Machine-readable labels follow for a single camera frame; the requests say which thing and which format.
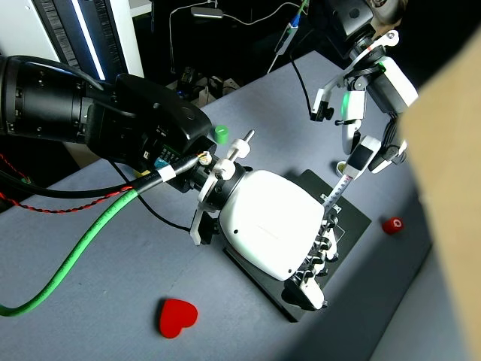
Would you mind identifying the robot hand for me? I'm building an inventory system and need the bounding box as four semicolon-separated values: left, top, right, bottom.
218;168;341;311
335;58;419;174

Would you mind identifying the white grey tape measure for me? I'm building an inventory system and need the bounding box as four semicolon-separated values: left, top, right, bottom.
322;135;383;211

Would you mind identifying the black hardcover book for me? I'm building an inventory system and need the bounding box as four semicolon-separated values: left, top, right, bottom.
223;168;373;323

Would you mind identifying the green cylinder block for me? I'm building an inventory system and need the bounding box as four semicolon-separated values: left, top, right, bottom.
213;123;231;144

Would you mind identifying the tan cardboard box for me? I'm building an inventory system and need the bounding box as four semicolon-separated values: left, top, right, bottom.
398;26;481;361

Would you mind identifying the white adapter box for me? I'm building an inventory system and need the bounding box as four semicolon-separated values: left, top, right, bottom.
276;22;297;56

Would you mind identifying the small red block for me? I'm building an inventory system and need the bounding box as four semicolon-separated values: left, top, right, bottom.
382;217;405;236

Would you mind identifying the red heart block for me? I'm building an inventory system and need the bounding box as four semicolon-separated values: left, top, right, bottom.
157;298;199;339

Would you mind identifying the power strip with plugs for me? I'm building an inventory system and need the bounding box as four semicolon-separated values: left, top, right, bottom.
164;66;241;111

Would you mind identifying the grey table cloth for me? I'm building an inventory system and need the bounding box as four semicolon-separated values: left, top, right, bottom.
0;50;470;361

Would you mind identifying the grey power brick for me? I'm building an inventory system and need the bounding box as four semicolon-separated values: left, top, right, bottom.
190;6;225;19

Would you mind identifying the white column with light strip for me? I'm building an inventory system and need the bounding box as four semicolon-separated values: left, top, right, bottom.
0;0;146;82

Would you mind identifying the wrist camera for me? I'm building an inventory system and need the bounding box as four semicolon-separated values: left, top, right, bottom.
310;98;334;122
198;216;221;246

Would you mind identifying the thin black cable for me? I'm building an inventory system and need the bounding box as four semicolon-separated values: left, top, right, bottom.
291;56;315;116
110;161;192;231

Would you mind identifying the thick black cable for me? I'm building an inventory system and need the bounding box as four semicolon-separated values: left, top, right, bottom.
0;153;210;199

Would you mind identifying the thin white cable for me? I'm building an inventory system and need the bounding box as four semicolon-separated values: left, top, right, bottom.
168;5;195;74
221;2;304;26

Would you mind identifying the thick green cable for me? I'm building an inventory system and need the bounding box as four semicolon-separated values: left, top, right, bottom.
0;187;139;317

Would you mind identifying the red black twisted cable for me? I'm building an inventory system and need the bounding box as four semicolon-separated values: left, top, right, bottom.
0;152;133;214

